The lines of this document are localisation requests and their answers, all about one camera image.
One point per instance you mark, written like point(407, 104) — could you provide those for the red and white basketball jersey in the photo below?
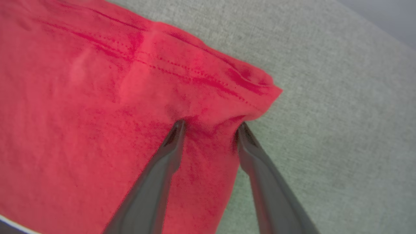
point(81, 113)

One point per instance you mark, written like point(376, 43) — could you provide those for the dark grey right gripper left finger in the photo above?
point(149, 195)

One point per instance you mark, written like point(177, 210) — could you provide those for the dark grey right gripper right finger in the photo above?
point(273, 201)

